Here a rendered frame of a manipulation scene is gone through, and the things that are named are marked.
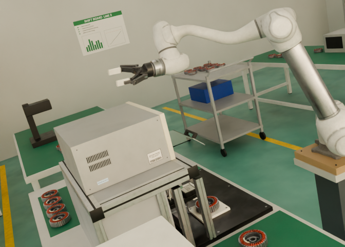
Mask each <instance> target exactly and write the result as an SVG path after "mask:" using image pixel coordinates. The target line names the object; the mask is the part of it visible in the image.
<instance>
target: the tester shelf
mask: <svg viewBox="0 0 345 247"><path fill-rule="evenodd" d="M175 157H176V159H174V160H171V161H168V162H166V163H163V164H161V165H159V166H156V167H154V168H152V169H149V170H147V171H145V172H142V173H140V174H137V175H135V176H133V177H130V178H128V179H126V180H123V181H121V182H118V183H116V184H114V185H111V186H109V187H107V188H104V189H102V190H100V191H97V192H95V193H93V194H90V195H88V196H87V195H86V194H85V193H84V191H83V190H82V188H81V187H80V185H79V184H78V182H77V181H76V179H75V178H74V176H73V175H72V173H71V172H70V170H69V169H68V167H67V166H66V163H65V160H63V161H61V162H59V166H60V168H61V171H62V172H63V174H64V176H65V177H66V179H67V181H68V182H69V184H70V186H71V187H72V189H73V191H74V192H75V194H76V196H77V197H78V199H79V201H80V202H81V204H82V206H83V207H84V209H85V211H86V212H87V214H88V216H89V217H90V219H91V221H92V222H93V223H95V222H97V221H99V220H102V219H104V218H106V217H108V216H110V215H112V214H115V213H117V212H119V211H121V210H123V209H125V208H128V207H130V206H132V205H134V204H137V203H139V202H141V201H143V200H145V199H148V198H150V197H152V196H154V195H157V194H159V193H161V192H163V191H165V190H167V189H170V188H172V187H174V186H176V185H179V184H181V183H183V182H185V181H187V180H190V179H192V178H194V177H197V176H199V175H200V174H199V170H198V166H197V165H196V164H194V163H192V162H190V161H188V160H186V159H185V158H183V157H181V156H179V155H177V154H175Z"/></svg>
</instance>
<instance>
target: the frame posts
mask: <svg viewBox="0 0 345 247"><path fill-rule="evenodd" d="M193 182H194V186H195V190H196V194H197V198H198V202H199V207H200V211H201V215H202V219H203V223H204V227H205V231H206V235H207V238H209V239H210V240H212V239H213V237H214V238H216V232H215V228H214V224H213V220H212V216H211V213H210V209H209V205H208V200H207V196H206V192H205V188H204V184H203V179H202V176H200V175H199V176H197V177H194V178H193ZM171 192H172V195H173V198H174V202H175V206H176V209H177V213H178V217H179V220H180V224H181V228H182V232H183V236H184V237H185V238H186V239H187V240H188V241H189V242H190V243H191V244H192V245H193V246H194V247H196V245H195V241H194V237H193V233H192V230H191V227H190V222H189V218H188V215H187V211H186V207H185V203H184V199H183V196H182V192H181V188H180V186H179V185H176V186H174V187H172V188H171Z"/></svg>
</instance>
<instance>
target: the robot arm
mask: <svg viewBox="0 0 345 247"><path fill-rule="evenodd" d="M187 35H193V36H197V37H200V38H203V39H206V40H210V41H213V42H217V43H220V44H227V45H234V44H241V43H245V42H249V41H253V40H258V39H262V38H265V37H266V38H267V39H268V41H269V42H270V44H271V45H272V46H273V48H274V49H275V50H276V51H277V52H279V53H281V54H282V56H283V57H284V59H285V61H286V63H287V64H288V66H289V68H290V70H291V71H292V73H293V75H294V77H295V78H296V80H297V82H298V84H299V85H300V87H301V89H302V91H303V92H304V94H305V96H306V98H307V99H308V101H309V103H310V105H311V106H312V108H313V110H314V112H315V114H316V128H317V134H318V139H316V140H315V143H316V144H318V146H316V147H314V148H312V149H311V151H312V152H313V153H318V154H322V155H325V156H328V157H331V158H333V159H335V160H338V159H340V158H341V157H345V106H344V104H343V103H342V102H340V101H338V100H334V99H333V97H332V96H331V94H330V92H329V90H328V88H327V87H326V85H325V83H324V81H323V79H322V77H321V76H320V74H319V72H318V70H317V68H316V67H315V65H314V63H313V61H312V59H311V58H310V56H309V54H308V52H307V51H306V49H305V47H304V45H303V43H302V34H301V32H300V30H299V27H298V25H297V22H296V13H295V11H294V10H293V9H292V8H290V7H283V8H278V9H273V10H271V11H269V12H268V13H266V14H264V15H262V16H260V17H258V18H256V19H255V20H253V21H251V22H250V23H248V24H247V25H245V26H243V27H242V28H240V29H238V30H236V31H233V32H223V31H219V30H214V29H209V28H205V27H201V26H196V25H183V26H178V27H175V26H173V25H171V26H170V25H169V23H168V22H166V21H158V22H156V23H155V24H154V26H153V28H152V36H153V40H154V44H155V47H156V49H157V51H158V53H159V57H160V58H159V59H156V60H152V61H150V62H149V63H144V64H143V66H142V67H139V65H138V64H136V65H120V67H119V68H114V69H110V70H108V75H113V74H117V73H121V72H131V73H133V74H135V75H134V76H133V77H132V78H126V79H122V80H118V81H116V85H117V87H118V86H122V85H127V84H133V85H136V84H138V83H139V82H141V81H143V80H145V79H148V78H149V77H159V76H163V75H173V74H177V73H180V72H183V71H185V70H186V69H187V68H188V67H189V57H188V55H186V54H184V53H180V52H179V51H178V50H177V47H176V46H177V45H178V44H179V43H180V40H181V38H183V37H185V36H187Z"/></svg>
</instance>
